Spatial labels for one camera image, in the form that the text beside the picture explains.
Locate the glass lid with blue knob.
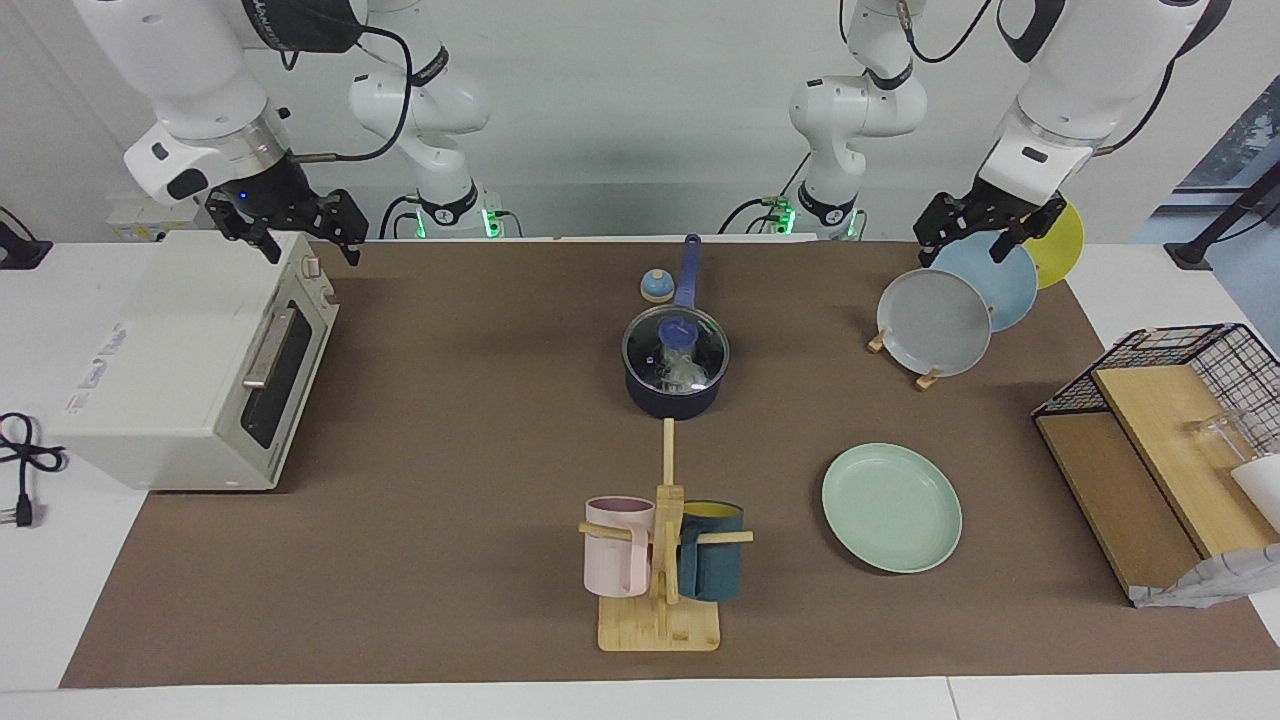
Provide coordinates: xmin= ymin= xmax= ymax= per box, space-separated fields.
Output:
xmin=622 ymin=306 xmax=731 ymax=393

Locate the brown table mat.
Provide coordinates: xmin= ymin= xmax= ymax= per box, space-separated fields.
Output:
xmin=60 ymin=240 xmax=1280 ymax=689

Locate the grey crumpled bag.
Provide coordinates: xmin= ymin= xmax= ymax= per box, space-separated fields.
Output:
xmin=1130 ymin=543 xmax=1280 ymax=609

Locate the yellow plate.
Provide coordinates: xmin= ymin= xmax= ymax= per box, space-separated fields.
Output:
xmin=1022 ymin=200 xmax=1085 ymax=291

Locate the teal mug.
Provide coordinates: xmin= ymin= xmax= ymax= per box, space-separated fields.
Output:
xmin=678 ymin=500 xmax=745 ymax=603

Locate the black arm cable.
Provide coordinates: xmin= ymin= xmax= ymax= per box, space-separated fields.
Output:
xmin=1090 ymin=60 xmax=1177 ymax=158
xmin=275 ymin=25 xmax=416 ymax=166

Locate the dark blue saucepan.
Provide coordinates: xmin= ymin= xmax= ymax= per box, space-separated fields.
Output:
xmin=622 ymin=234 xmax=731 ymax=419

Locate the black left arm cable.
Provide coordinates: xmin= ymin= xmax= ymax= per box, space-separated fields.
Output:
xmin=1090 ymin=60 xmax=1177 ymax=158

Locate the wooden plate rack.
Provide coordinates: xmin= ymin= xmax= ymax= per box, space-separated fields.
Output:
xmin=867 ymin=320 xmax=946 ymax=391

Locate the light wooden board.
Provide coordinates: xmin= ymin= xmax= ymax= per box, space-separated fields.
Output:
xmin=1092 ymin=365 xmax=1280 ymax=559

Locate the grey plate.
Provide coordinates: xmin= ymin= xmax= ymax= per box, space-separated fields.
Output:
xmin=877 ymin=268 xmax=993 ymax=378

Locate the light blue plate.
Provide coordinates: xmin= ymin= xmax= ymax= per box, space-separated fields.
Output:
xmin=930 ymin=232 xmax=1039 ymax=333

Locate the black wire basket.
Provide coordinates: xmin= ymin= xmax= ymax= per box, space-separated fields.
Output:
xmin=1033 ymin=323 xmax=1280 ymax=471

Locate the pink mug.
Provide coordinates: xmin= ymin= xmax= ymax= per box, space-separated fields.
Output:
xmin=584 ymin=496 xmax=656 ymax=599

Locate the black table clamp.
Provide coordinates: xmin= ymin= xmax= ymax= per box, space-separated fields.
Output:
xmin=0 ymin=207 xmax=53 ymax=269

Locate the black stand with pole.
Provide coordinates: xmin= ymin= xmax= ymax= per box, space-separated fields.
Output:
xmin=1165 ymin=160 xmax=1280 ymax=269

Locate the wooden mug tree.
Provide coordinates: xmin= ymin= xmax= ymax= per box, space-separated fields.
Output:
xmin=578 ymin=418 xmax=754 ymax=653

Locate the black power cord with plug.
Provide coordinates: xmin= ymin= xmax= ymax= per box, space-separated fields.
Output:
xmin=0 ymin=412 xmax=69 ymax=529

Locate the clear glass cup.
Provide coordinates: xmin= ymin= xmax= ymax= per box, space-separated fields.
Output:
xmin=1185 ymin=410 xmax=1259 ymax=473

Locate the light green plate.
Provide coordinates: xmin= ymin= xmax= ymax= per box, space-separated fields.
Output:
xmin=822 ymin=443 xmax=963 ymax=574

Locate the white cup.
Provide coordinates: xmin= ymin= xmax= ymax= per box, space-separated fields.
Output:
xmin=1230 ymin=455 xmax=1280 ymax=531

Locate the white toaster oven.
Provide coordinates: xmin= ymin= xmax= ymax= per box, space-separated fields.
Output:
xmin=50 ymin=230 xmax=341 ymax=493

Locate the white vermicelli bundle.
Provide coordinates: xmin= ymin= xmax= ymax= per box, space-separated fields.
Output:
xmin=660 ymin=345 xmax=713 ymax=391

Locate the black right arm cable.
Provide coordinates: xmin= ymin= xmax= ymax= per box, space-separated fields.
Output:
xmin=275 ymin=25 xmax=416 ymax=166

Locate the brown wooden board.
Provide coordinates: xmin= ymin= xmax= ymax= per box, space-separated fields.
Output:
xmin=1036 ymin=410 xmax=1206 ymax=599

